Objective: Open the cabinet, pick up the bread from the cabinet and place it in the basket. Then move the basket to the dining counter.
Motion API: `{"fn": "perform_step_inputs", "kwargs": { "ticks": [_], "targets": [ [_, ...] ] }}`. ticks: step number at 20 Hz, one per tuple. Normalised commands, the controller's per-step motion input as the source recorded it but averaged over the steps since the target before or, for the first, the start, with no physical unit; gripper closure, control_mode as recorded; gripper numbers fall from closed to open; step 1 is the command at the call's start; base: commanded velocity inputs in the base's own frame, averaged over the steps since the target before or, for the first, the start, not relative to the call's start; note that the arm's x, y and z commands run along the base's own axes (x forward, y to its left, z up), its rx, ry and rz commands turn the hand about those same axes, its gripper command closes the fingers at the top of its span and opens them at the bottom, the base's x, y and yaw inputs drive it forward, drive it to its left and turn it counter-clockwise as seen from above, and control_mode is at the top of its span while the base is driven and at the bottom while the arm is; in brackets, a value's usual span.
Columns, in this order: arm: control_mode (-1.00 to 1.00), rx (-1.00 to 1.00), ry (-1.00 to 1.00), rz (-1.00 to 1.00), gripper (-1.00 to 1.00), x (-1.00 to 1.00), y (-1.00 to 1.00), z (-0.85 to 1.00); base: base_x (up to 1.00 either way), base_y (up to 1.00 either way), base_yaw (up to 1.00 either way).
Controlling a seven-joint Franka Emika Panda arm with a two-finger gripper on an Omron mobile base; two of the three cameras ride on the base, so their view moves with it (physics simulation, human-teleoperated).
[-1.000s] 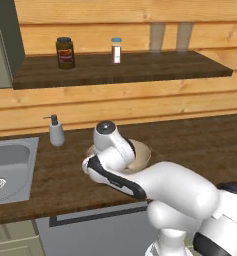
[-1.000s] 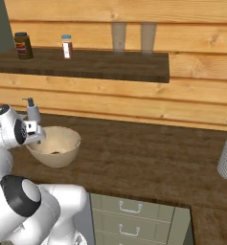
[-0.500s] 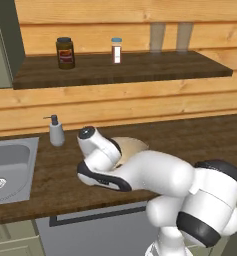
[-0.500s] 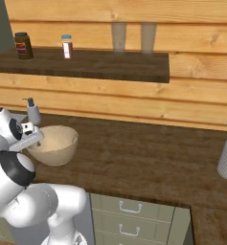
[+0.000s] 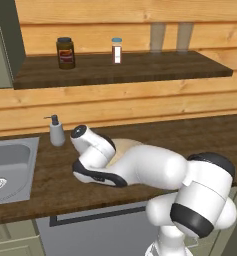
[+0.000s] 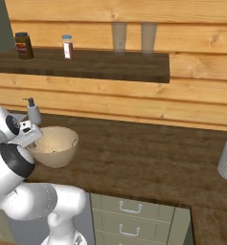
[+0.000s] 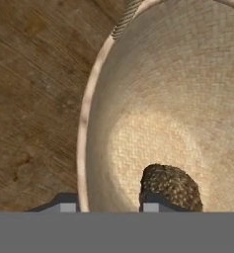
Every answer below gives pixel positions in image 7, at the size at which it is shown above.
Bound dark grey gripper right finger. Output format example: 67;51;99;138
138;192;191;213

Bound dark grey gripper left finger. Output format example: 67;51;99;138
27;192;81;213

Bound dark brown seeded bread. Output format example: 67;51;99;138
138;163;203;212

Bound beige woven basket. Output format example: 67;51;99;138
76;0;234;213

